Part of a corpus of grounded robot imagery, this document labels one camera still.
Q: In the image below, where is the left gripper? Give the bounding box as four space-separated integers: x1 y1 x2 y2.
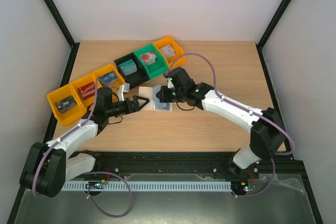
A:
106 95 150 118

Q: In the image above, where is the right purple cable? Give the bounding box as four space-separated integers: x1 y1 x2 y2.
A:
164 52 294 199

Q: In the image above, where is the green bin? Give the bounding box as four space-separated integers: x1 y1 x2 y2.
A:
134 44 168 79

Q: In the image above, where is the left black frame post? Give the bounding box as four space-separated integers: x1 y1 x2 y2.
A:
27 0 79 49

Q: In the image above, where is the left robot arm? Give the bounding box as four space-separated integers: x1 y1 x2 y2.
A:
19 87 150 198

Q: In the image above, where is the black bin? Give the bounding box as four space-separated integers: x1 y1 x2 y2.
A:
114 52 150 89

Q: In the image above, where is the red circle card stack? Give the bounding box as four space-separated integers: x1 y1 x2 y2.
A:
140 51 156 66

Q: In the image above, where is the beige card holder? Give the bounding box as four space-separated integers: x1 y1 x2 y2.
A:
139 85 172 112

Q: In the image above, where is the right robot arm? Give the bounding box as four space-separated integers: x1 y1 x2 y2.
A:
154 67 285 178

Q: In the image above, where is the black VIP card stack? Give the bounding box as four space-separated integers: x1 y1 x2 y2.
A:
55 95 77 113

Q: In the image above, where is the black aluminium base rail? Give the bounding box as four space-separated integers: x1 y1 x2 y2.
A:
26 151 308 180

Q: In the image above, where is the black frame post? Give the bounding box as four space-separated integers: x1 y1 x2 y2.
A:
27 0 79 49
256 0 309 49

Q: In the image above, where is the right black frame post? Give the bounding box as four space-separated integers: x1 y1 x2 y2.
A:
256 0 309 49

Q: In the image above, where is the white patterned card stack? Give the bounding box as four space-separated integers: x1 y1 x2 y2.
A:
160 44 175 59

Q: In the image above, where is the yellow bin far left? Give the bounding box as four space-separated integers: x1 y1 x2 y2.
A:
47 84 85 126

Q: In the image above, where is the white slotted cable duct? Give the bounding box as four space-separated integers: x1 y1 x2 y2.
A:
62 181 232 192

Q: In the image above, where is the blue card stack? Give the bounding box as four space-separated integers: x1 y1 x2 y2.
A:
98 71 118 84

